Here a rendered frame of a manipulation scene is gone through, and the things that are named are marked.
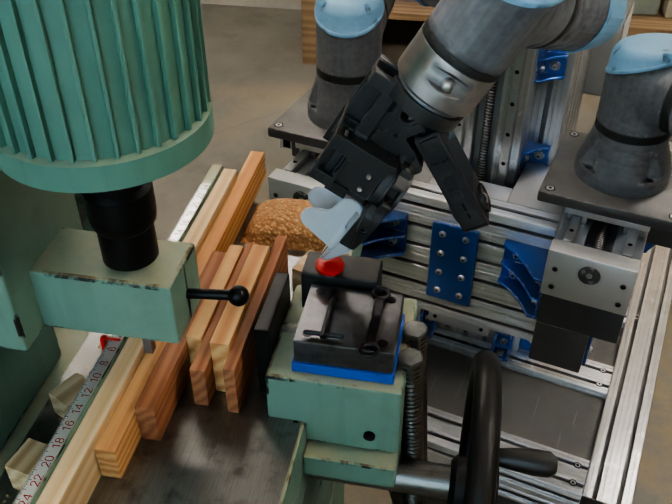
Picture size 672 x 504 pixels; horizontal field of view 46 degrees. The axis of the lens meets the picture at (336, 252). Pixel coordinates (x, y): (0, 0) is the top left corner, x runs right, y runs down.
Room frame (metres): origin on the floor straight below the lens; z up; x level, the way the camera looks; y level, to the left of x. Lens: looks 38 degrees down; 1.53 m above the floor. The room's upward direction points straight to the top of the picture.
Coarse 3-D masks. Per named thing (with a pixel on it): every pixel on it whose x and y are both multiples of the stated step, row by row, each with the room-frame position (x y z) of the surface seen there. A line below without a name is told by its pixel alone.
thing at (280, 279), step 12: (276, 276) 0.64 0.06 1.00; (288, 276) 0.64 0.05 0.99; (276, 288) 0.62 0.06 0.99; (288, 288) 0.63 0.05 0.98; (276, 300) 0.60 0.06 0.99; (288, 300) 0.63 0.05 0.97; (264, 312) 0.58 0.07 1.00; (276, 312) 0.59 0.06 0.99; (264, 324) 0.56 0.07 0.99; (276, 324) 0.58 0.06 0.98; (288, 324) 0.60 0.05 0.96; (264, 336) 0.56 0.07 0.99; (276, 336) 0.58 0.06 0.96; (264, 348) 0.56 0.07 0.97; (264, 360) 0.56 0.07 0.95; (264, 372) 0.56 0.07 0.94; (264, 384) 0.56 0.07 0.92
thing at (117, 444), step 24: (264, 168) 0.98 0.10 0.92; (240, 192) 0.88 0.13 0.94; (240, 216) 0.85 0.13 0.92; (216, 240) 0.77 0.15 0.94; (144, 360) 0.57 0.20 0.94; (144, 384) 0.54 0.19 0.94; (120, 408) 0.51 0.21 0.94; (120, 432) 0.48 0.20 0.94; (96, 456) 0.46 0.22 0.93; (120, 456) 0.46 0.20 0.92
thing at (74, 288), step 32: (64, 256) 0.58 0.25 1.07; (96, 256) 0.58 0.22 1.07; (160, 256) 0.58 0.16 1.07; (192, 256) 0.59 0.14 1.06; (64, 288) 0.55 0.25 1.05; (96, 288) 0.54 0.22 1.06; (128, 288) 0.54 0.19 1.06; (160, 288) 0.53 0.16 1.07; (64, 320) 0.55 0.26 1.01; (96, 320) 0.54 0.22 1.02; (128, 320) 0.54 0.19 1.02; (160, 320) 0.53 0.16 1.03
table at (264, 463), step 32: (288, 256) 0.79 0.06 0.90; (256, 384) 0.57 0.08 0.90; (192, 416) 0.53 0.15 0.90; (224, 416) 0.53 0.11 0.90; (256, 416) 0.53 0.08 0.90; (160, 448) 0.49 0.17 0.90; (192, 448) 0.49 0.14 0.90; (224, 448) 0.49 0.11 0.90; (256, 448) 0.49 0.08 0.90; (288, 448) 0.49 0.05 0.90; (320, 448) 0.51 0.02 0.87; (352, 448) 0.51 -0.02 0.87; (128, 480) 0.45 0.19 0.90; (160, 480) 0.45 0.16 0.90; (192, 480) 0.45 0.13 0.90; (224, 480) 0.45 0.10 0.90; (256, 480) 0.45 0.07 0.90; (288, 480) 0.45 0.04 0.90; (352, 480) 0.49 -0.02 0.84; (384, 480) 0.49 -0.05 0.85
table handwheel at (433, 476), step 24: (480, 360) 0.57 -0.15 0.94; (480, 384) 0.53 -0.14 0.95; (480, 408) 0.50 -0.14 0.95; (480, 432) 0.47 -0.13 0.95; (456, 456) 0.53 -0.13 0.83; (480, 456) 0.45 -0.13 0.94; (336, 480) 0.52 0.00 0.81; (408, 480) 0.51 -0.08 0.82; (432, 480) 0.51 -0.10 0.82; (456, 480) 0.50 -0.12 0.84; (480, 480) 0.43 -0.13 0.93
